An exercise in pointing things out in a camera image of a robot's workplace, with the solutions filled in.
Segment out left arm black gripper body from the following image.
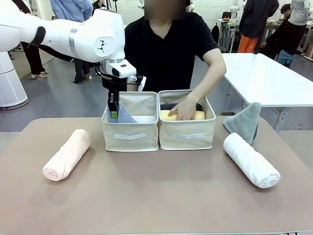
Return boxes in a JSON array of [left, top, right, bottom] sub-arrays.
[[101, 73, 128, 94]]

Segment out lavender blue towel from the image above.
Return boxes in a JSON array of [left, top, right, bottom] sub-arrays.
[[107, 102, 139, 124]]

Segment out dark grey towel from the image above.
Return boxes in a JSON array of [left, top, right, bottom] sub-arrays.
[[160, 102, 204, 112]]

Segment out pink towel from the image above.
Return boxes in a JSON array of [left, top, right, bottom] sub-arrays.
[[43, 129, 92, 182]]

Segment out yellow towel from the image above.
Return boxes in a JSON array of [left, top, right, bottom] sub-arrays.
[[159, 109, 206, 121]]

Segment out grey-teal triangle towel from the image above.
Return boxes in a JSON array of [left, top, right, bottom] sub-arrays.
[[222, 101, 262, 146]]

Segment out white towel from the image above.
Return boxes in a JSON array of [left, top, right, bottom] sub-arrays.
[[223, 133, 282, 189]]

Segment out person's left forearm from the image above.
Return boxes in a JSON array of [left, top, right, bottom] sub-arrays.
[[188, 52, 227, 105]]

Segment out person's left hand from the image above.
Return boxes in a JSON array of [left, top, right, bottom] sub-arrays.
[[168, 96, 199, 121]]

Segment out cream fabric storage bin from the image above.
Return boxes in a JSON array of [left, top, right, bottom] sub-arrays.
[[157, 89, 217, 151], [101, 91, 160, 152]]

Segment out person in black polo shirt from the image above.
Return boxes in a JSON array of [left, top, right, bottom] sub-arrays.
[[123, 0, 220, 93]]

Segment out bystander in black vest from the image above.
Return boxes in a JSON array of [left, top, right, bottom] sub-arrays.
[[21, 41, 51, 80]]

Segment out bystander in blue shirt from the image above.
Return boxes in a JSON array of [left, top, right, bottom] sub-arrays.
[[50, 0, 95, 84]]

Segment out black backpack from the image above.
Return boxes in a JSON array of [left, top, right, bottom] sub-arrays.
[[210, 23, 220, 45]]

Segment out grey metal workbench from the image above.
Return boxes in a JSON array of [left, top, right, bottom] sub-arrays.
[[217, 18, 243, 53]]

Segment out white side table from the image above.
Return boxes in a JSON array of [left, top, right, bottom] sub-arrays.
[[221, 52, 313, 134]]

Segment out bystander in orange trousers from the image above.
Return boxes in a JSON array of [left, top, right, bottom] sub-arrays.
[[237, 0, 280, 53]]

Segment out bent-over bystander in black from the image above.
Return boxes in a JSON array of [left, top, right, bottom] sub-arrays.
[[259, 3, 309, 68]]

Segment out bystander in grey shirt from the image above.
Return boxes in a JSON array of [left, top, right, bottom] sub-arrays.
[[289, 0, 312, 26]]

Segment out left arm white wrist camera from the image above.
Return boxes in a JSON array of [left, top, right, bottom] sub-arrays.
[[127, 74, 147, 93]]

